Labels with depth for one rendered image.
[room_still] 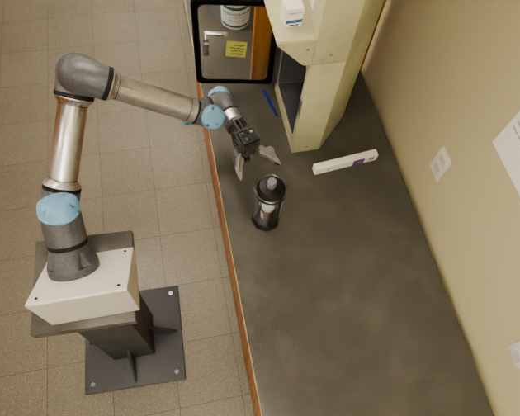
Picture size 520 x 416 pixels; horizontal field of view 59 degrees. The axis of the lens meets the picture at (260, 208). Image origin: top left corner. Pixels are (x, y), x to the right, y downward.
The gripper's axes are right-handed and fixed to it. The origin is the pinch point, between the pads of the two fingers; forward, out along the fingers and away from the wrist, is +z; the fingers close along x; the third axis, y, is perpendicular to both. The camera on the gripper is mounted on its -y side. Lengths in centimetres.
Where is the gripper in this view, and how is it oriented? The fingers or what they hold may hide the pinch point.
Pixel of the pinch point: (261, 173)
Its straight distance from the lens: 152.3
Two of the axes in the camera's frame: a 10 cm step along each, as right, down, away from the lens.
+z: 4.4, 8.1, -3.8
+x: 8.9, -3.7, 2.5
